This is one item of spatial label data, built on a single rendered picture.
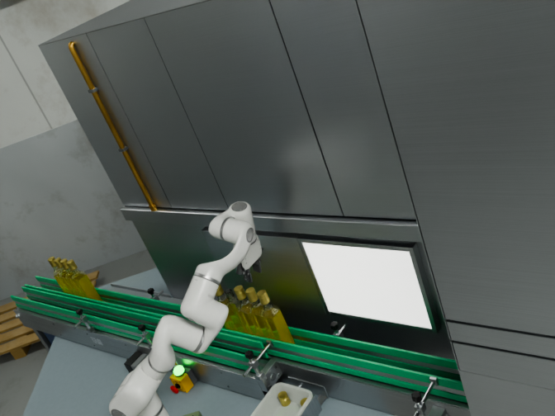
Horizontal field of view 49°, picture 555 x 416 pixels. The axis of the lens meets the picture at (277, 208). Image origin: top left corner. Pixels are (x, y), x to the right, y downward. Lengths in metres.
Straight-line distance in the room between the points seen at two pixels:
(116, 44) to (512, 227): 1.47
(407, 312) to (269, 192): 0.60
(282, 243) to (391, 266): 0.41
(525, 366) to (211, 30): 1.22
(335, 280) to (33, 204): 3.87
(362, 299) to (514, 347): 0.78
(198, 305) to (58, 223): 3.86
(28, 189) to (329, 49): 4.18
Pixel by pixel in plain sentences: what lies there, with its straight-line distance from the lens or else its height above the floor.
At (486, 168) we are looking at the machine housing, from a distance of 1.14.
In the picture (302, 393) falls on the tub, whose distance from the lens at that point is 2.21.
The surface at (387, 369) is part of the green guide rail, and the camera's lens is 2.00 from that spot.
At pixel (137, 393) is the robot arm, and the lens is 1.96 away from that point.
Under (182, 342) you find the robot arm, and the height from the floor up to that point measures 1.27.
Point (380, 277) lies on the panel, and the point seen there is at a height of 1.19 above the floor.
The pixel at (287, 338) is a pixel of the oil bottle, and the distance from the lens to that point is 2.26.
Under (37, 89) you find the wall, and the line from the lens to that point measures 5.19.
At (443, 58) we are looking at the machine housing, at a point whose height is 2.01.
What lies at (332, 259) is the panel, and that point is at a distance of 2.02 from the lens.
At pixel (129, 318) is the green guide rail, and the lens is 2.87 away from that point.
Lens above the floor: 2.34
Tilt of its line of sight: 26 degrees down
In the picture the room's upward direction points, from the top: 22 degrees counter-clockwise
